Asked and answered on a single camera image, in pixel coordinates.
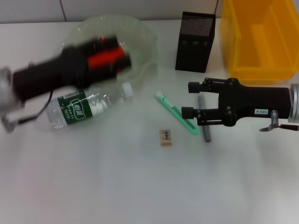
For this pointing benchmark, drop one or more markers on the grey marker pen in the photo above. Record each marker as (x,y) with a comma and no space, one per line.
(206,134)

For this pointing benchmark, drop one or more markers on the beige eraser with barcode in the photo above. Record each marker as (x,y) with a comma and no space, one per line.
(166,137)

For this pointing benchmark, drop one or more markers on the mint green utility knife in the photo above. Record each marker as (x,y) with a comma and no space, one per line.
(168,103)

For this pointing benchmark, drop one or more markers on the pale green glass fruit plate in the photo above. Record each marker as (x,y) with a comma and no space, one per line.
(140,37)

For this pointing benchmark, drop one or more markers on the red-orange fruit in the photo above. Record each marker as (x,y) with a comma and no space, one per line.
(102,58)

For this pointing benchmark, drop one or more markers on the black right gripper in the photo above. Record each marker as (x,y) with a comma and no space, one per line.
(257,102)

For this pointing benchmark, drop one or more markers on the black mesh pen holder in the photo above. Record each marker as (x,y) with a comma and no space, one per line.
(194,51)

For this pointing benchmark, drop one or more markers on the yellow plastic bin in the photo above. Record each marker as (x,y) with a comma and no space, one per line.
(261,72)

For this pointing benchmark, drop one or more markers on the clear bottle with green label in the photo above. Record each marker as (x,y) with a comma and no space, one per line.
(77,109)

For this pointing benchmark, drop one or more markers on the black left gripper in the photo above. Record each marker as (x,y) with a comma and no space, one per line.
(51,72)

